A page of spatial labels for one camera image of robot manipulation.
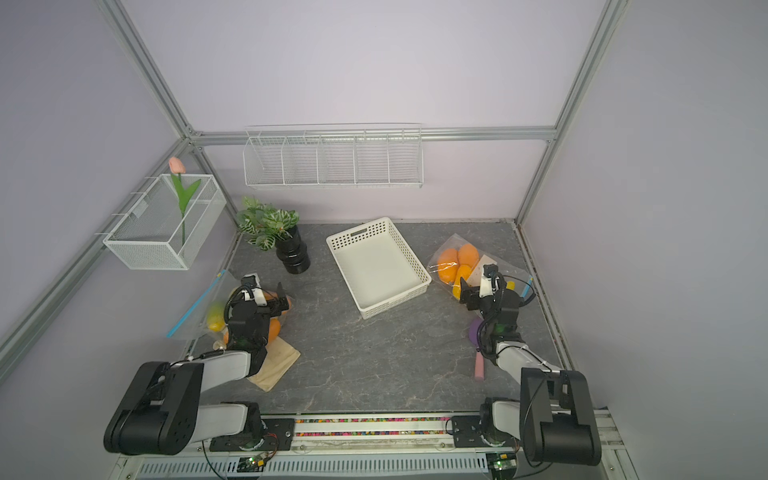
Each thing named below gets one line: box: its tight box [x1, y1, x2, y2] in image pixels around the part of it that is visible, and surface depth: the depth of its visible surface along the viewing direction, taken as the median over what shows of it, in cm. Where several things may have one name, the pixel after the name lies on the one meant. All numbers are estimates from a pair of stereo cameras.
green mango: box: [207, 303, 225, 332], surface depth 92 cm
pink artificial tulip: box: [168, 157, 202, 247], surface depth 82 cm
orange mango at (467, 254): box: [458, 243, 479, 266], surface depth 107 cm
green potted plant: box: [236, 197, 311, 275], surface depth 89 cm
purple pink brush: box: [469, 318, 485, 381], surface depth 84 cm
